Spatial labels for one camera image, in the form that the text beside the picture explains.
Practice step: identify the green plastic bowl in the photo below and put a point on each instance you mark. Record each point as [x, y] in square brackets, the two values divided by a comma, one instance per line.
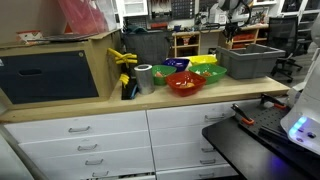
[170, 78]
[213, 79]

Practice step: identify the wooden desk with cubbies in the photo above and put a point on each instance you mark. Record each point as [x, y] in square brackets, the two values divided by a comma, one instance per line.
[213, 33]

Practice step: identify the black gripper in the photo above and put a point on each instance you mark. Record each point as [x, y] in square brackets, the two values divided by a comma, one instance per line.
[231, 28]

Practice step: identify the orange storage bin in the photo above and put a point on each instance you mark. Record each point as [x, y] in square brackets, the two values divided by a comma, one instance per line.
[246, 37]

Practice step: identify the shiny metal cylinder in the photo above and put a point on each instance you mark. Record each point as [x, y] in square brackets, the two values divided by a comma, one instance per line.
[144, 80]

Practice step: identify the black tool pegboard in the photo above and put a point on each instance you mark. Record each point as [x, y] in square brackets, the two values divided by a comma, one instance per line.
[173, 8]

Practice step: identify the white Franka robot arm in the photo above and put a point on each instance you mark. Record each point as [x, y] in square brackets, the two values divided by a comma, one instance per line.
[310, 100]

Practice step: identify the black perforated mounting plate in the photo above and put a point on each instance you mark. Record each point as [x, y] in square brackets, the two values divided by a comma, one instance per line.
[266, 120]

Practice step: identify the dark gray fabric bin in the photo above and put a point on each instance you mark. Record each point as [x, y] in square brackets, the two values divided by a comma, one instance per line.
[146, 46]

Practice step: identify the gray plastic bin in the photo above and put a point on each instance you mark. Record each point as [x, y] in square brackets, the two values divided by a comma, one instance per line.
[250, 65]

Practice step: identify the red plastic bowl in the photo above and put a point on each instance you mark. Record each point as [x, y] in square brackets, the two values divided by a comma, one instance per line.
[185, 90]

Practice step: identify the blue plastic bowl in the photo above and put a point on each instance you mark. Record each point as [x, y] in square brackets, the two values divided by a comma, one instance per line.
[176, 64]

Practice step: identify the white drawer cabinet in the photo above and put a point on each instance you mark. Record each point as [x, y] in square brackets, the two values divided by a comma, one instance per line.
[116, 140]

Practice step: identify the yellow plastic bowl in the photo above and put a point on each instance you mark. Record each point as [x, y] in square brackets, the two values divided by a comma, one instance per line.
[201, 60]

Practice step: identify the wooden cabinet with black panel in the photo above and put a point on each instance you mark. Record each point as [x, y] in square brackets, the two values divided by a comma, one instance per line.
[100, 66]

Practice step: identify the black table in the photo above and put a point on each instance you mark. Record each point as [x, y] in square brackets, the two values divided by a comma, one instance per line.
[240, 156]

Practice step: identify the framed picture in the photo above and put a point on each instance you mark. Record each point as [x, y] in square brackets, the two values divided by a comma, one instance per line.
[261, 16]

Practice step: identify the orange and white carton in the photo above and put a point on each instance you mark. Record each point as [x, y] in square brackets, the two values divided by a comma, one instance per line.
[30, 36]

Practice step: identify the black office chair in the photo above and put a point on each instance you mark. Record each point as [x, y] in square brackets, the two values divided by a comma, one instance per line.
[306, 30]
[283, 33]

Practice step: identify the pink plastic bag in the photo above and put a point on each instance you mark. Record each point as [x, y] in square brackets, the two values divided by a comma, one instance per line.
[83, 16]

